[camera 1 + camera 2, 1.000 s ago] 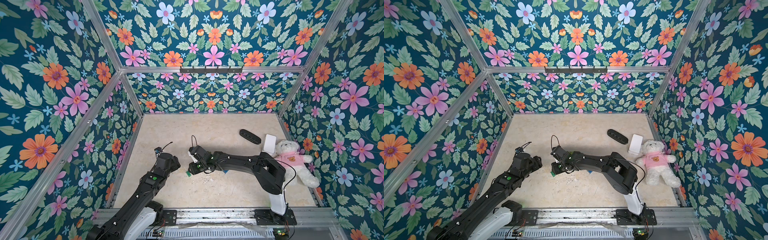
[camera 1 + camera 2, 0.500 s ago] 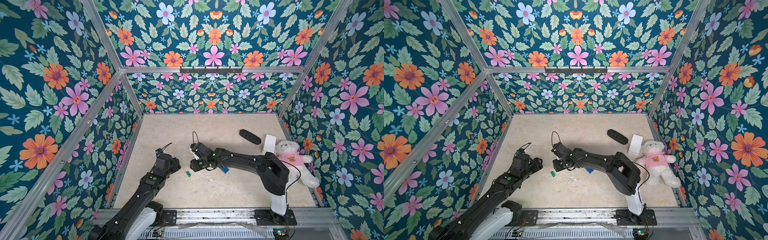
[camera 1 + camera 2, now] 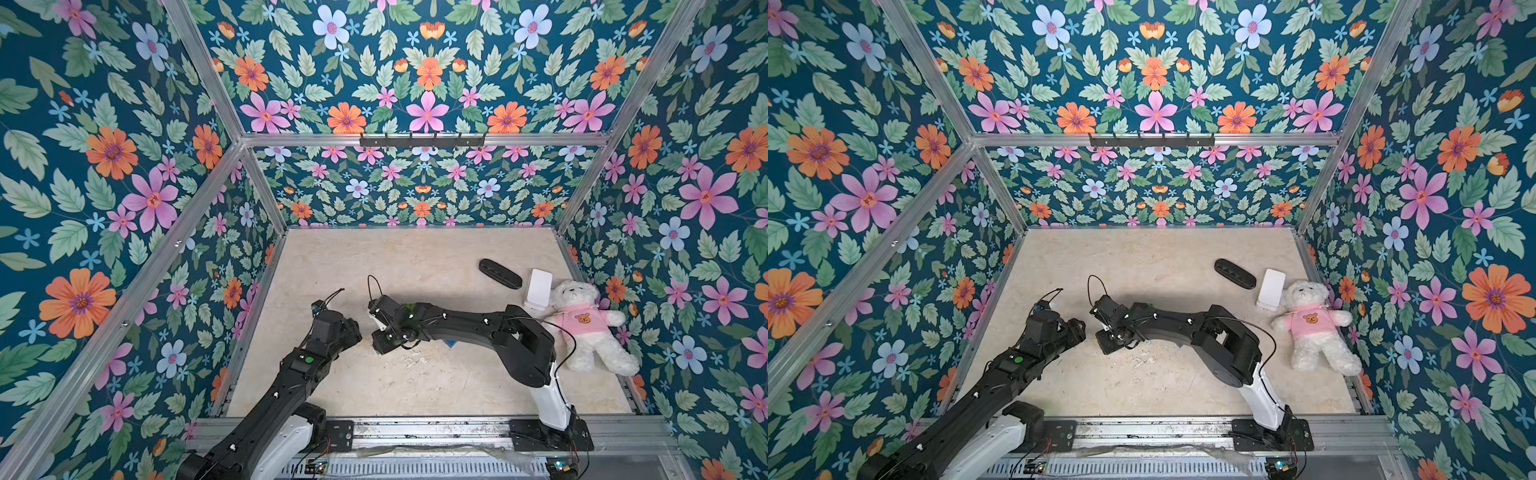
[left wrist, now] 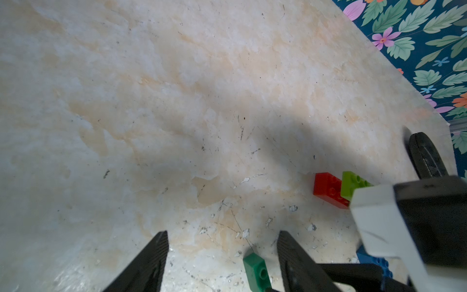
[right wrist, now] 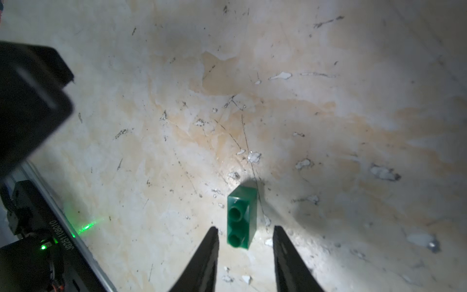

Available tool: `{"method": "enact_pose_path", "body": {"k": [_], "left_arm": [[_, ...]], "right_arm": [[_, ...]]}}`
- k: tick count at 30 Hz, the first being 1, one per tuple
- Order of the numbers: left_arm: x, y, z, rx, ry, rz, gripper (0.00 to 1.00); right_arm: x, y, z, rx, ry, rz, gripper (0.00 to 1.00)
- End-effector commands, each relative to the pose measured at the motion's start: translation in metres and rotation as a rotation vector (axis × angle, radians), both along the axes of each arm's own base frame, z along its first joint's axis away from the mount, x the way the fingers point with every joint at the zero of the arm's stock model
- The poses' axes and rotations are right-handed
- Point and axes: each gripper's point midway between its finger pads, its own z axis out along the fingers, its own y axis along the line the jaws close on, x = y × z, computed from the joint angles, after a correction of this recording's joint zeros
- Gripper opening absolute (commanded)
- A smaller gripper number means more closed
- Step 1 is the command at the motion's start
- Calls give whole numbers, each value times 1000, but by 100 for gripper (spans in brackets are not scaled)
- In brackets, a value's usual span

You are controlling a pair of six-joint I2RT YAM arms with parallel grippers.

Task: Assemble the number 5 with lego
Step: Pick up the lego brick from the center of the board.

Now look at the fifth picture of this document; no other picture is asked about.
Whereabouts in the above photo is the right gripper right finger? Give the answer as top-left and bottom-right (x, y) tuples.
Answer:
(273, 226), (324, 292)

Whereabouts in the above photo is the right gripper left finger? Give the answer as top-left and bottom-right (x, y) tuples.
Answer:
(170, 226), (220, 292)

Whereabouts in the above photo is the small dark green lego brick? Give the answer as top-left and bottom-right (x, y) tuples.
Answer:
(227, 185), (258, 249)

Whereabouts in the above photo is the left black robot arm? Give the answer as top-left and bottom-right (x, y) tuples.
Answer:
(1, 41), (74, 178)

